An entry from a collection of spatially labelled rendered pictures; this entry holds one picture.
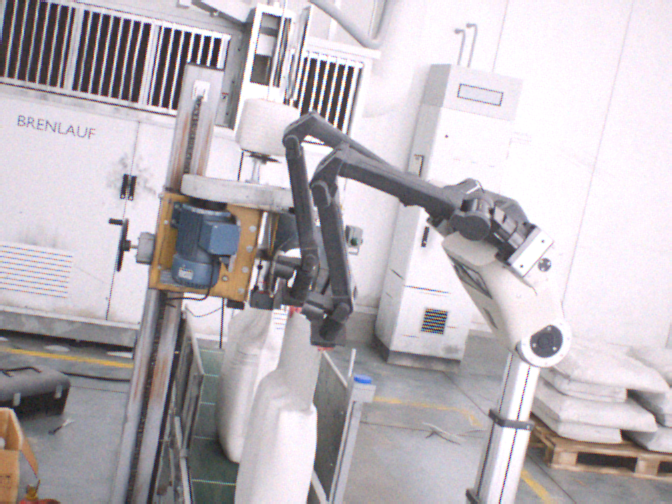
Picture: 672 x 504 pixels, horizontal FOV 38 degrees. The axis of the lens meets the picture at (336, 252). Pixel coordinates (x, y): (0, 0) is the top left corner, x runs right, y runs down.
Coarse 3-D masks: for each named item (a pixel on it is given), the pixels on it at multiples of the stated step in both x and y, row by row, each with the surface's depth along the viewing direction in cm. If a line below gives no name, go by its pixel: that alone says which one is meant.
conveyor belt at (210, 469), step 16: (208, 352) 500; (224, 352) 506; (208, 368) 472; (208, 384) 447; (208, 400) 424; (208, 416) 404; (208, 432) 385; (192, 448) 365; (208, 448) 368; (192, 464) 350; (208, 464) 353; (224, 464) 356; (192, 480) 336; (208, 480) 339; (224, 480) 341; (208, 496) 326; (224, 496) 328
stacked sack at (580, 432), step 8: (536, 408) 584; (544, 416) 573; (552, 424) 562; (560, 424) 556; (568, 424) 557; (576, 424) 558; (560, 432) 554; (568, 432) 555; (576, 432) 556; (584, 432) 557; (592, 432) 559; (600, 432) 560; (608, 432) 562; (616, 432) 563; (584, 440) 559; (592, 440) 559; (600, 440) 560; (608, 440) 559; (616, 440) 561
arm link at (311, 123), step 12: (300, 120) 290; (312, 120) 285; (324, 120) 290; (288, 132) 287; (300, 132) 287; (312, 132) 287; (324, 132) 288; (336, 132) 289; (300, 144) 288; (336, 144) 290; (360, 144) 292; (372, 156) 291; (396, 168) 295; (408, 204) 294
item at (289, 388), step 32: (288, 320) 323; (288, 352) 309; (320, 352) 281; (288, 384) 302; (256, 416) 305; (288, 416) 289; (256, 448) 299; (288, 448) 289; (256, 480) 293; (288, 480) 290
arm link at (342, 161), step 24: (336, 168) 236; (360, 168) 236; (384, 168) 238; (384, 192) 239; (408, 192) 238; (432, 192) 237; (456, 192) 240; (480, 192) 242; (456, 216) 235; (480, 216) 234
